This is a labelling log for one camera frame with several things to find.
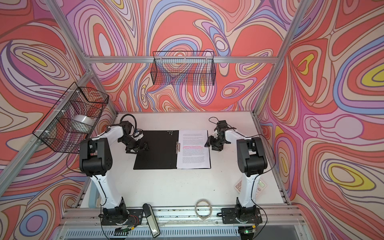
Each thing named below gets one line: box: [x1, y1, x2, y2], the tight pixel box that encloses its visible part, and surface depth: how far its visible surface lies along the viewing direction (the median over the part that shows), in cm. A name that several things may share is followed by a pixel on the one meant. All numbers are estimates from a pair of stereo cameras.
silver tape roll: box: [71, 114, 96, 126], surface depth 76 cm
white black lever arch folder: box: [133, 130, 212, 170], surface depth 98 cm
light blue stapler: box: [88, 180, 100, 209], surface depth 78 cm
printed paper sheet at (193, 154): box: [177, 130, 211, 169], surface depth 99 cm
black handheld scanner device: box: [142, 203, 161, 238], surface depth 71 cm
